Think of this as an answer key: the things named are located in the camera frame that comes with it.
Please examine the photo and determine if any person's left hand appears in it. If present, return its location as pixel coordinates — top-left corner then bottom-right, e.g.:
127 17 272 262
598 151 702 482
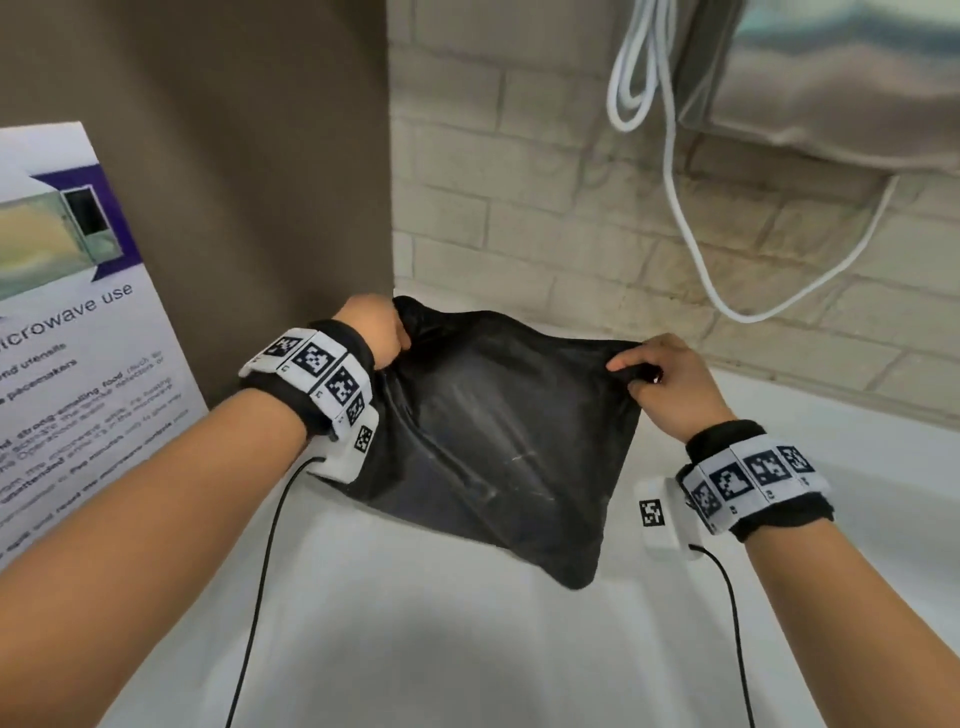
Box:
332 293 414 373

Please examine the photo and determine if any person's right hand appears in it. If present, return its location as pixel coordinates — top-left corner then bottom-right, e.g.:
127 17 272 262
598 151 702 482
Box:
605 333 738 445

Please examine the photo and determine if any black drawstring bag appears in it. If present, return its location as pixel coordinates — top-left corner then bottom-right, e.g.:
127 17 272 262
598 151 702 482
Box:
341 294 665 592

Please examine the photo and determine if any person's left forearm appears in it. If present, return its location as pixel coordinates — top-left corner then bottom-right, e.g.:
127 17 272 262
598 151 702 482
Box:
0 393 309 728

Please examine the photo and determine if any person's right forearm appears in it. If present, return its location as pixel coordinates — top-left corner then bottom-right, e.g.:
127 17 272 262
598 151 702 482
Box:
746 517 960 728

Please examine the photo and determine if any left wristband with square markers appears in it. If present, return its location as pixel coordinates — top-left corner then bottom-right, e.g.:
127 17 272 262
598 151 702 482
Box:
238 320 378 444

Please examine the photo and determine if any wristband with square markers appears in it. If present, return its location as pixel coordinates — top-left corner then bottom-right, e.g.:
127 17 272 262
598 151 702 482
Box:
238 320 378 444
674 419 836 543

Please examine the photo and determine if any right wristband with square markers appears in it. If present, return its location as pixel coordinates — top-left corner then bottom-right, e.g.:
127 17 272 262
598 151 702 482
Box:
674 419 836 543

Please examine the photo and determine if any brown side panel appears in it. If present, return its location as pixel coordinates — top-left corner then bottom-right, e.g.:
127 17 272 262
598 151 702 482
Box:
0 0 397 410

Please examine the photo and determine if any white printed notice sheet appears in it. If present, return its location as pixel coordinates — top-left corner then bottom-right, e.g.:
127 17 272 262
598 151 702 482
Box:
0 121 210 573

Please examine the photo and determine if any white wall cable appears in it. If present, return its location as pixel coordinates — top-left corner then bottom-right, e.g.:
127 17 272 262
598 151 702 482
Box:
605 0 901 325

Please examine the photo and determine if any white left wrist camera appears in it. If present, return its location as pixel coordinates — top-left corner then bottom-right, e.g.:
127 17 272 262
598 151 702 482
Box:
311 408 380 485

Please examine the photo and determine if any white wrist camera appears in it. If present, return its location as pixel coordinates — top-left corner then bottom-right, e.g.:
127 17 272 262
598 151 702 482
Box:
311 408 380 485
633 476 706 562

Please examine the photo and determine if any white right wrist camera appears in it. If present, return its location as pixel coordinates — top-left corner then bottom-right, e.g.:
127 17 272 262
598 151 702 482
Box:
633 476 706 562

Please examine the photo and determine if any black right camera cable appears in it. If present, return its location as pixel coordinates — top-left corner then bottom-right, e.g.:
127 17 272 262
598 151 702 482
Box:
688 545 757 728

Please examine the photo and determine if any black camera cable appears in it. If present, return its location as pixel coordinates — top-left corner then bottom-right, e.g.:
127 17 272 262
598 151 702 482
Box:
224 455 328 728
688 545 757 728

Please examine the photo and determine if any black left camera cable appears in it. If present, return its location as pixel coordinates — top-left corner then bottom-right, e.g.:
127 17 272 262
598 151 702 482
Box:
224 455 328 728

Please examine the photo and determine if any steel wall hand dryer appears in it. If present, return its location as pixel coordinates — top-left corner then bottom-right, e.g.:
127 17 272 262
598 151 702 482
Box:
674 0 960 178

